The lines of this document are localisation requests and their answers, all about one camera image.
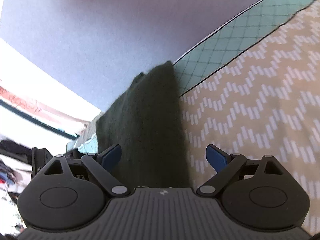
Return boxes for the dark green knit sweater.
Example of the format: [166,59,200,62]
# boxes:
[95,61,190,189]

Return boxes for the pink curtain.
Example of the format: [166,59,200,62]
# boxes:
[1,87,90,125]

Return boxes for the beige zigzag bed sheet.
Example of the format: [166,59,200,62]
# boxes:
[180,0,319,234]

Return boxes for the teal quilted pillow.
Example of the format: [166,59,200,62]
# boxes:
[66,0,320,156]

